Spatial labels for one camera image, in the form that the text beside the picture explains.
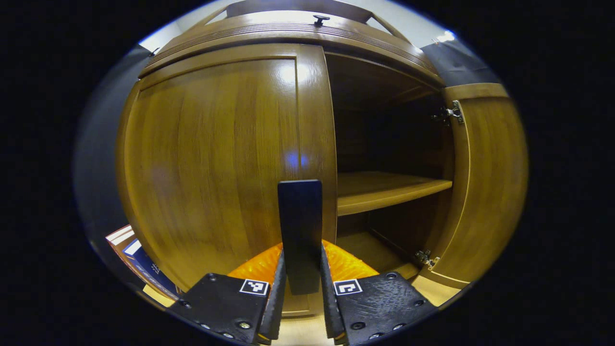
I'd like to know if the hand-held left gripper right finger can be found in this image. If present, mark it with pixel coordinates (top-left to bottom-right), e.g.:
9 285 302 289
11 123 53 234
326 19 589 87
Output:
320 239 439 346

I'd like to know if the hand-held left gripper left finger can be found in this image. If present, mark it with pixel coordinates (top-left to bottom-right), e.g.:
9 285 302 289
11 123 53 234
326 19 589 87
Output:
167 242 288 346

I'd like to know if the orange-brown book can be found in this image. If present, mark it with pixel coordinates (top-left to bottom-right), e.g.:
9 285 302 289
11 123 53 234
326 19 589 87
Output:
106 224 173 301

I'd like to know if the wooden double-door shoe cabinet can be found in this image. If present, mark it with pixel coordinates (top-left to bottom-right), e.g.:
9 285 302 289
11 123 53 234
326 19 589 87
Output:
138 0 464 289

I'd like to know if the wooden drawer with black knob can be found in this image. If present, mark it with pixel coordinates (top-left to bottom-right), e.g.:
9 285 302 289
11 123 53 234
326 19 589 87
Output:
139 11 445 87

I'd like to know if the wooden shoe cabinet door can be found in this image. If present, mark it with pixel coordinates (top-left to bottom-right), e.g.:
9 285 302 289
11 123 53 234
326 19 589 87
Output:
115 43 338 318
418 83 529 290

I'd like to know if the blue book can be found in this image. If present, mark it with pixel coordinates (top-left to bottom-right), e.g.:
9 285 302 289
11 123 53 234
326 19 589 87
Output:
123 239 181 296

